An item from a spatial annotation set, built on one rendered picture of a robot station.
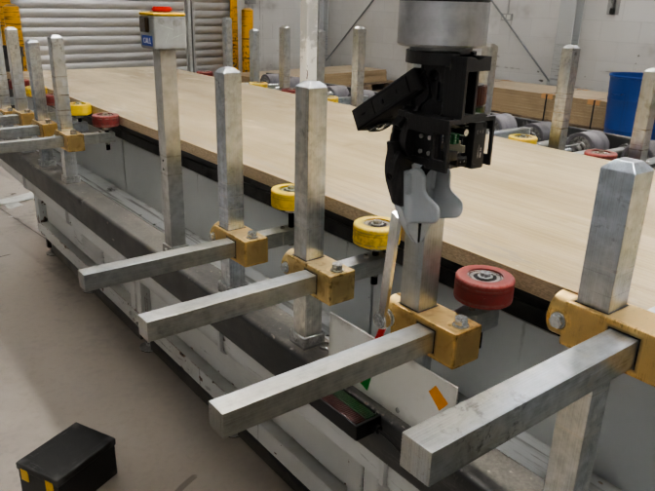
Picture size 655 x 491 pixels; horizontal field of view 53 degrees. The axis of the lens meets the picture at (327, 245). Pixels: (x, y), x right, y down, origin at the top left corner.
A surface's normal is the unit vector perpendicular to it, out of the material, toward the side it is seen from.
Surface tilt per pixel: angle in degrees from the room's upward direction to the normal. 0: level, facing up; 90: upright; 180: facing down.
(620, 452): 90
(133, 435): 0
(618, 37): 90
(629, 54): 90
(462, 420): 0
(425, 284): 90
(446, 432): 0
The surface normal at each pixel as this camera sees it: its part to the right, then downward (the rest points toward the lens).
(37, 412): 0.03, -0.94
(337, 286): 0.61, 0.29
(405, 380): -0.79, 0.19
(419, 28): -0.58, 0.28
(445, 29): -0.10, 0.34
